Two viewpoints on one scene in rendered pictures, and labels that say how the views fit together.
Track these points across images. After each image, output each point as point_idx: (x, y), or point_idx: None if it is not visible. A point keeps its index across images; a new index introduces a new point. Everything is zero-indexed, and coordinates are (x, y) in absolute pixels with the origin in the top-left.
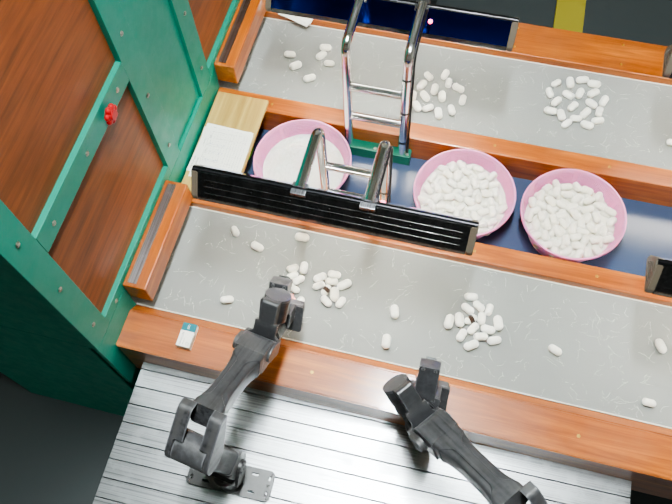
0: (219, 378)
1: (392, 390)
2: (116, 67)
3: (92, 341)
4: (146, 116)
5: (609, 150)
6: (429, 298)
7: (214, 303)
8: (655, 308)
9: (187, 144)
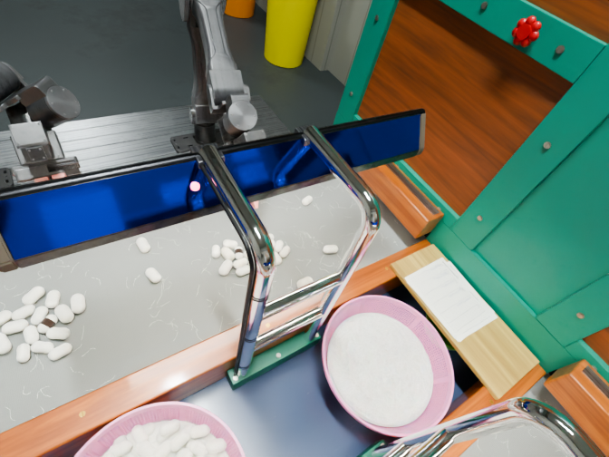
0: (221, 25)
1: (58, 85)
2: (596, 40)
3: (343, 98)
4: (518, 150)
5: None
6: (120, 317)
7: (313, 196)
8: None
9: (477, 269)
